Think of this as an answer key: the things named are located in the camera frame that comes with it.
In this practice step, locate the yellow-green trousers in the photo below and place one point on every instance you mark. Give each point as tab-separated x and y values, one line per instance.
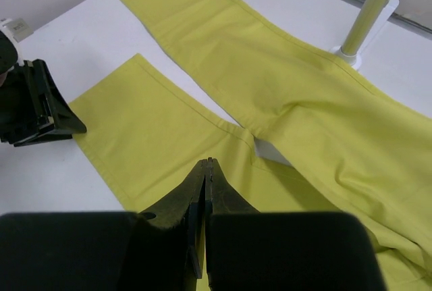
308	133

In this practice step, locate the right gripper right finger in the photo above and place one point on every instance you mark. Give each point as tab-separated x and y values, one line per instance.
224	234

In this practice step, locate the white metal clothes rack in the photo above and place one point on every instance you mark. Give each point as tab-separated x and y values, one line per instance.
372	17

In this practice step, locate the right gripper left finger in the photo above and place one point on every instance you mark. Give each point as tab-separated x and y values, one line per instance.
179	218

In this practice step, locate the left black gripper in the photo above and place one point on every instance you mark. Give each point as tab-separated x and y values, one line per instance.
33	110

